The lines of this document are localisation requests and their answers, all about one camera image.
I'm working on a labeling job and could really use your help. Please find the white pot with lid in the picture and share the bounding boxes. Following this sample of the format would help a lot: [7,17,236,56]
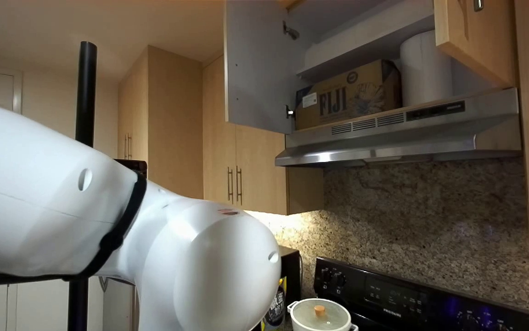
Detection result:
[286,298,357,331]

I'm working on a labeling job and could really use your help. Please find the white paper towel roll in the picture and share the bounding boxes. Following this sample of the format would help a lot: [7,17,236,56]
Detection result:
[400,32,451,105]

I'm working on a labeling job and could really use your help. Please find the black stove control panel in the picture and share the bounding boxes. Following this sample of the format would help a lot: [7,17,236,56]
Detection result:
[313,260,529,331]

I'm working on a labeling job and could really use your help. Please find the Fiji cardboard box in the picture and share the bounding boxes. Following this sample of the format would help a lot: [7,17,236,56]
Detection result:
[295,61,402,129]

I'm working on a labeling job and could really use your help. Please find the wooden wall cabinets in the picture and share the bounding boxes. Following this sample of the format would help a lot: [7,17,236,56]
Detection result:
[117,46,324,216]

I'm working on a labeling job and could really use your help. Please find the stainless steel range hood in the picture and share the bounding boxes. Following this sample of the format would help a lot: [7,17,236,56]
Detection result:
[275,89,521,168]

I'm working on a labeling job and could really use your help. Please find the cabinet door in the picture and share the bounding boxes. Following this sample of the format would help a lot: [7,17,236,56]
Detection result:
[223,0,301,133]
[433,0,517,89]

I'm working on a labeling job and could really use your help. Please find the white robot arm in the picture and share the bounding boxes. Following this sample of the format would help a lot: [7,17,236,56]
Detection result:
[0,107,280,331]

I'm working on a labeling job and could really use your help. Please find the black vertical pole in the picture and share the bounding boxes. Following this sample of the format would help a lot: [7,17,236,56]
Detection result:
[67,41,98,331]

